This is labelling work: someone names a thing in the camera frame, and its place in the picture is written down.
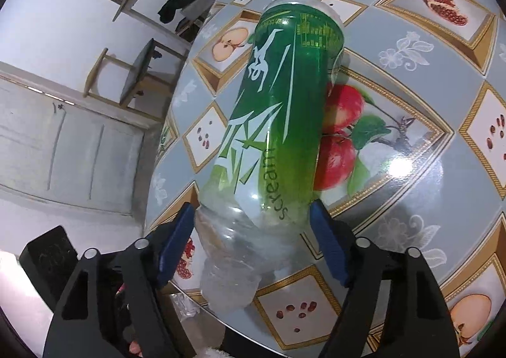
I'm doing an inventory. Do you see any left wooden chair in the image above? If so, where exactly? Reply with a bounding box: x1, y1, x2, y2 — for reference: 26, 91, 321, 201
82, 39, 187, 122

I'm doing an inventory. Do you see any white door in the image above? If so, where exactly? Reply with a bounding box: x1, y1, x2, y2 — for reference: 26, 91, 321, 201
1, 80, 143, 214

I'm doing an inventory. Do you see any green scream plastic bottle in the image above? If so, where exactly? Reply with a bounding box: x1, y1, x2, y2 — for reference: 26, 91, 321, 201
195, 0, 345, 314

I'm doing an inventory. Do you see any fruit pattern tablecloth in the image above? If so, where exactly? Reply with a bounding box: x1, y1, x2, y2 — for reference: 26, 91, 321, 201
146, 0, 505, 357

